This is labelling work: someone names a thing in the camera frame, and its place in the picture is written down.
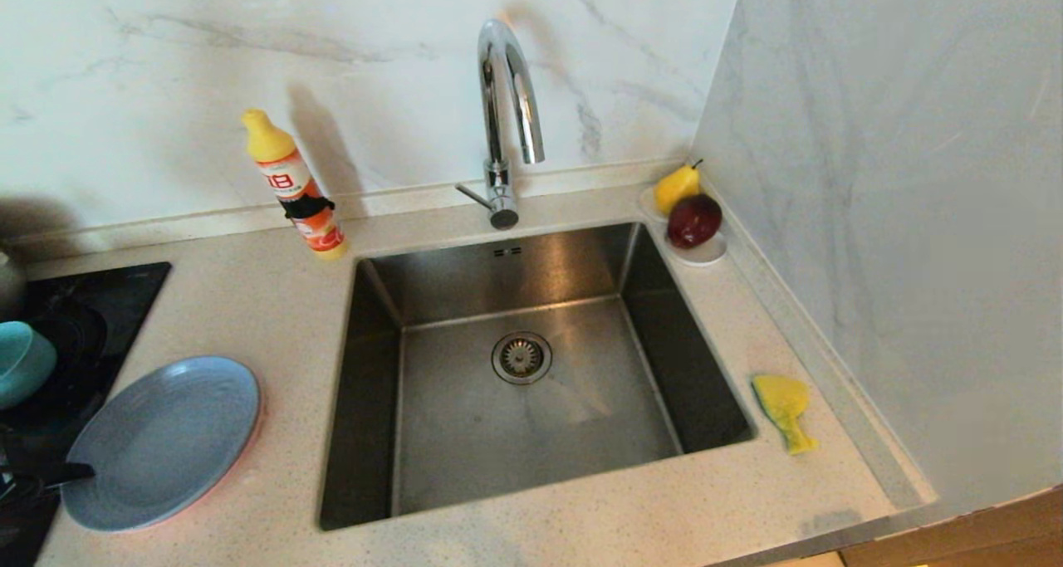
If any dark red apple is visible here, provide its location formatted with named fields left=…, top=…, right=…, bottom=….
left=665, top=193, right=723, bottom=249

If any round metal drain strainer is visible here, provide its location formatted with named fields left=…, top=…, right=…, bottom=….
left=492, top=331, right=553, bottom=385

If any pink plate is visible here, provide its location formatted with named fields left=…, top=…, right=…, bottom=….
left=125, top=376, right=267, bottom=535

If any chrome gooseneck faucet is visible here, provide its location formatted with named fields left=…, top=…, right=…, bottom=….
left=455, top=19, right=546, bottom=231

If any yellow green sponge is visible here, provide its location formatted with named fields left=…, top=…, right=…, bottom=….
left=751, top=374, right=820, bottom=455

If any blue plate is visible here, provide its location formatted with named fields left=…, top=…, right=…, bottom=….
left=62, top=356, right=261, bottom=533

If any small white dish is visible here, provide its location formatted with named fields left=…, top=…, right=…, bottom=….
left=638, top=183, right=727, bottom=267

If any black glass cooktop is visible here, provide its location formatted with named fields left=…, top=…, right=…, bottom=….
left=0, top=262, right=172, bottom=567

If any orange dish soap bottle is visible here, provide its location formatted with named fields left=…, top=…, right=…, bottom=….
left=242, top=109, right=350, bottom=261

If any yellow pear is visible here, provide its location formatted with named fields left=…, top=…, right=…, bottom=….
left=653, top=159, right=703, bottom=216

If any teal bowl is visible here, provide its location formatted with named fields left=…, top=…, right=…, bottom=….
left=0, top=321, right=59, bottom=410

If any stainless steel sink basin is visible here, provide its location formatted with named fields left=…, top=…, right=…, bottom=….
left=318, top=221, right=757, bottom=532

